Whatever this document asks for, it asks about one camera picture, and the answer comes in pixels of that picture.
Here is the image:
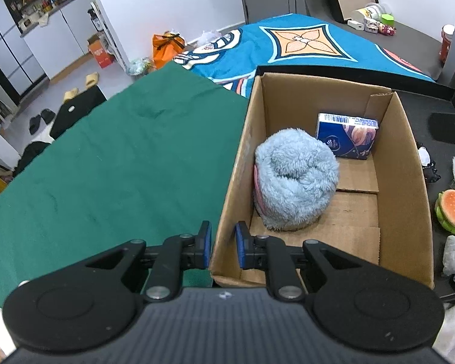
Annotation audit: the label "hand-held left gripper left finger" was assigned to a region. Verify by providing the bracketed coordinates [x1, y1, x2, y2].
[76, 221, 213, 300]

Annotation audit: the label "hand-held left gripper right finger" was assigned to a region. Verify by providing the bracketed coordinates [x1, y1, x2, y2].
[234, 221, 368, 301]

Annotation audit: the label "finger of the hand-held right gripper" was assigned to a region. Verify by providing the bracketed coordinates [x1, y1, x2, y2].
[428, 112, 455, 145]

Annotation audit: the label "brown cardboard box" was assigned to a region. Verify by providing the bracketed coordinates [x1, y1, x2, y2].
[209, 71, 435, 291]

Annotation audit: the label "burger plush toy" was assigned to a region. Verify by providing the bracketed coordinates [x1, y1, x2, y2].
[435, 190, 455, 235]

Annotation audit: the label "light blue fluffy plush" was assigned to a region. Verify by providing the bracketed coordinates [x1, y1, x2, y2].
[254, 130, 341, 232]

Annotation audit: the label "blue tissue pack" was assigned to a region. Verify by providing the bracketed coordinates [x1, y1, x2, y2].
[316, 113, 380, 160]

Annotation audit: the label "red cup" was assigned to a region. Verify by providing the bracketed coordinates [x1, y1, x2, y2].
[440, 25, 455, 65]

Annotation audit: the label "small figurines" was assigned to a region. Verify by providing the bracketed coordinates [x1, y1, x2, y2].
[365, 19, 397, 36]

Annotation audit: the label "green cloth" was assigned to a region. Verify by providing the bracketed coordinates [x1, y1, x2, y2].
[0, 62, 251, 308]

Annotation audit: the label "black bag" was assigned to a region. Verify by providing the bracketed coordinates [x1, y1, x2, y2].
[50, 86, 107, 141]

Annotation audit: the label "greenish plastic bag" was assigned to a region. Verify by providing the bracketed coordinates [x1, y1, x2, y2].
[127, 58, 154, 76]

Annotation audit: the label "blue patterned blanket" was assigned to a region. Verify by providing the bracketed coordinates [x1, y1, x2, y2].
[173, 13, 438, 99]

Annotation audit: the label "dark clothing pile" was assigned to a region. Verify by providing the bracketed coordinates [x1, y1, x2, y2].
[13, 141, 52, 177]

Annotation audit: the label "orange bag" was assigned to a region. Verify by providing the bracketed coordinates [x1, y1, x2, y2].
[153, 32, 186, 69]

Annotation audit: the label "white plastic bag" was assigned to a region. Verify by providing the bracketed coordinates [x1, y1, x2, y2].
[195, 29, 228, 48]

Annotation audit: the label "orange cardboard box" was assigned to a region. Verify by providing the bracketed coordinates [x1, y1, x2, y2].
[87, 34, 115, 69]

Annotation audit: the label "white rack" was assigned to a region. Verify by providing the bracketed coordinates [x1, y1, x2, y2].
[89, 2, 130, 69]

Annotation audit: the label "white cabinet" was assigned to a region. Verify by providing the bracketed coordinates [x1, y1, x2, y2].
[21, 0, 110, 80]

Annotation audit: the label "black framed door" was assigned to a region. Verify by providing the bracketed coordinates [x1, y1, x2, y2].
[0, 0, 48, 99]

